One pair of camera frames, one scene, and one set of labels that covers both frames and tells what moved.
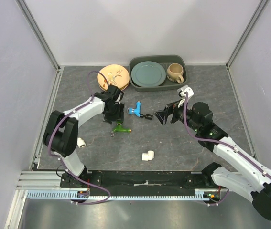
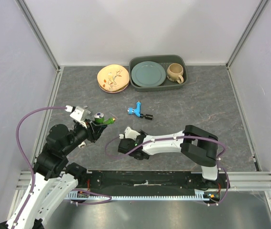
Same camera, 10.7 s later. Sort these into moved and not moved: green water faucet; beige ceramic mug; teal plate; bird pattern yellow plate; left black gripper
Moved: left black gripper; green water faucet
Not moved: bird pattern yellow plate; beige ceramic mug; teal plate
